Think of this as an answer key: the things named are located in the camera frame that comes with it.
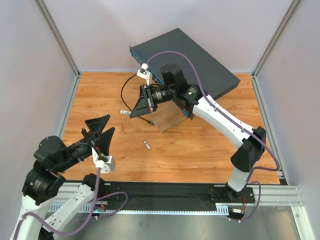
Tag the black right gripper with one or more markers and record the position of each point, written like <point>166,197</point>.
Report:
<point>147,97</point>

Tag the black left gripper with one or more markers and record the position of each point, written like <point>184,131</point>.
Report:
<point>91,139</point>

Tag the blue-faced grey network switch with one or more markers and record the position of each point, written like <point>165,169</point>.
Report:
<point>197,65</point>

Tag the silver sfp module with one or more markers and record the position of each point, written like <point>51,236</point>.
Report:
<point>147,145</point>
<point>125,112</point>

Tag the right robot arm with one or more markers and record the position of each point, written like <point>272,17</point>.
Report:
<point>250,142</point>

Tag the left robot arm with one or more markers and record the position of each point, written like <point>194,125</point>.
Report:
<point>42,183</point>

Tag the wooden support board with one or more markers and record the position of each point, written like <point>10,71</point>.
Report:
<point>167,116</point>

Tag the black cloth strip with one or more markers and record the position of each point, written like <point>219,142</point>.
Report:
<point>185,197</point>

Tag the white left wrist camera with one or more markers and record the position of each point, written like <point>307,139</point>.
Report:
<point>107,163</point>

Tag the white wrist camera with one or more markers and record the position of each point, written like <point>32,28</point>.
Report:
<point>107,163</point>
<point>144,73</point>

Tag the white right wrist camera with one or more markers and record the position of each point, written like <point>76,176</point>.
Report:
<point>144,73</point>

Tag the aluminium frame post left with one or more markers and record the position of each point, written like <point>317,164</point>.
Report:
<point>56,34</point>

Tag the aluminium frame post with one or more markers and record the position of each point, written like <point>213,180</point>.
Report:
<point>56,34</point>
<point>276,36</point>

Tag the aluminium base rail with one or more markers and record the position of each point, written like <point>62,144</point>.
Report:
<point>265,195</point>

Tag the aluminium frame post right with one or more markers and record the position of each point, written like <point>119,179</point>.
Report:
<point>276,36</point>

